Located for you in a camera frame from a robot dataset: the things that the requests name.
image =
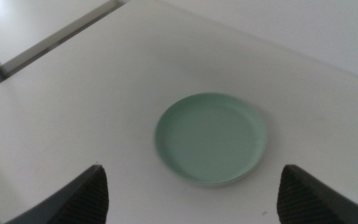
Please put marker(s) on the white side table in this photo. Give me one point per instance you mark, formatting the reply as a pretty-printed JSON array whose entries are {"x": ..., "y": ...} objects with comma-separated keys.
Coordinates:
[{"x": 17, "y": 25}]

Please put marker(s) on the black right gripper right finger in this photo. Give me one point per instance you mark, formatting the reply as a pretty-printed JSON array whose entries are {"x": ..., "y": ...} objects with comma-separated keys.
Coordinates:
[{"x": 306, "y": 202}]

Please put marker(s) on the pale green shallow bowl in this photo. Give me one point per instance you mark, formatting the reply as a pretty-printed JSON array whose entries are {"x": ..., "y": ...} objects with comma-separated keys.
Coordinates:
[{"x": 211, "y": 138}]

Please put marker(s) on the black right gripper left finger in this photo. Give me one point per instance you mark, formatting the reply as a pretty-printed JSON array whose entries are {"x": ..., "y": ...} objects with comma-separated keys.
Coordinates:
[{"x": 82, "y": 202}]

